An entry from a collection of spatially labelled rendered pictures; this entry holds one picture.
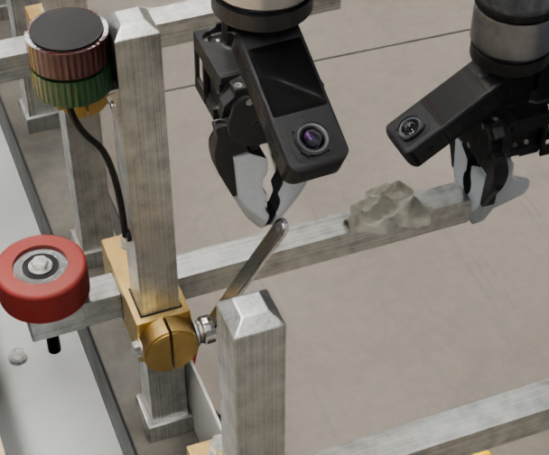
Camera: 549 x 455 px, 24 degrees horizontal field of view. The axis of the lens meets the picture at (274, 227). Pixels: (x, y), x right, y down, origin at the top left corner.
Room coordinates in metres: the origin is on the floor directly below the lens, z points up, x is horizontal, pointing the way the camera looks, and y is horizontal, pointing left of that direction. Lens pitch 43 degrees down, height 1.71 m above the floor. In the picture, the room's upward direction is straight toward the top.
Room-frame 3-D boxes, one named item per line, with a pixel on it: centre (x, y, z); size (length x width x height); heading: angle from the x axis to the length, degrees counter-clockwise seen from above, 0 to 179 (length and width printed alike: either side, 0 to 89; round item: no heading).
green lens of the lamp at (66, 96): (0.79, 0.15, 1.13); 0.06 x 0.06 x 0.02
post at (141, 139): (0.80, 0.11, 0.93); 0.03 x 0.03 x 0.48; 21
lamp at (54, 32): (0.79, 0.15, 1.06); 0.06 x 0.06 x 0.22; 21
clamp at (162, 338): (0.82, 0.12, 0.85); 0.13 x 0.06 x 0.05; 21
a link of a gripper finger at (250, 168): (0.77, 0.03, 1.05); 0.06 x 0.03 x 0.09; 21
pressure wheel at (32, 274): (0.81, 0.20, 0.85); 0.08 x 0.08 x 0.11
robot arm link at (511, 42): (0.97, -0.21, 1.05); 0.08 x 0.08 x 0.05
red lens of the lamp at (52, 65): (0.79, 0.15, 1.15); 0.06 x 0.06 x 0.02
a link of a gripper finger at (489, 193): (0.94, -0.20, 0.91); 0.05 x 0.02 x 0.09; 21
